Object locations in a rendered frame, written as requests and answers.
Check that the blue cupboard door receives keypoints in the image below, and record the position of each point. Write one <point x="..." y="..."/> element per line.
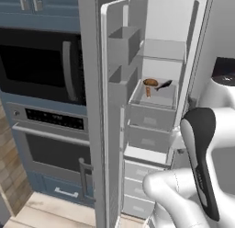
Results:
<point x="12" y="2"/>
<point x="58" y="2"/>

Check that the grey fridge freezer cabinet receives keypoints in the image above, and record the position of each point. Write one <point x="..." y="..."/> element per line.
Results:
<point x="165" y="20"/>

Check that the small grey door bin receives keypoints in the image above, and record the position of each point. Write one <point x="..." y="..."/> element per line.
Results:
<point x="122" y="81"/>

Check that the blue drawer front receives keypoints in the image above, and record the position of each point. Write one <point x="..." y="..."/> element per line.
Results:
<point x="61" y="185"/>

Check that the brown chicken drumstick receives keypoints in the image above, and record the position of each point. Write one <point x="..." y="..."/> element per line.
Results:
<point x="150" y="83"/>

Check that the grey freezer door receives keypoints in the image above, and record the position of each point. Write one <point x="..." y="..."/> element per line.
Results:
<point x="91" y="115"/>

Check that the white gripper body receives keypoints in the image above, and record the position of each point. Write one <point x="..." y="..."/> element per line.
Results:
<point x="177" y="139"/>

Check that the black fish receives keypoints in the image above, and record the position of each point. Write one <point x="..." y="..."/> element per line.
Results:
<point x="163" y="84"/>

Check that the black microwave oven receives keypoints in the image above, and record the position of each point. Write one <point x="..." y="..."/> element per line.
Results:
<point x="33" y="66"/>

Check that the grey fridge door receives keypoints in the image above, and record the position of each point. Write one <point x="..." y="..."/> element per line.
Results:
<point x="220" y="29"/>

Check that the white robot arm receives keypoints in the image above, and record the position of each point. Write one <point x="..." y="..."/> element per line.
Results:
<point x="171" y="191"/>

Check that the clear freezer shelf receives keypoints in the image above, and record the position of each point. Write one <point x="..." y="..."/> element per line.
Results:
<point x="163" y="49"/>

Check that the white freezer drawer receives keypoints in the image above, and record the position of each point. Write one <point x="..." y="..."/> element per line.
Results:
<point x="137" y="170"/>
<point x="134" y="207"/>
<point x="133" y="188"/>

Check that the open clear freezer drawer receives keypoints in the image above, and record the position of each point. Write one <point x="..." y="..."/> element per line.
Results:
<point x="153" y="116"/>

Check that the grey built-in oven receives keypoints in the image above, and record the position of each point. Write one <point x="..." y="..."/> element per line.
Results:
<point x="52" y="152"/>

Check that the large grey door bin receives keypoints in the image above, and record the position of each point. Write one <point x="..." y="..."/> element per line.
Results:
<point x="122" y="44"/>

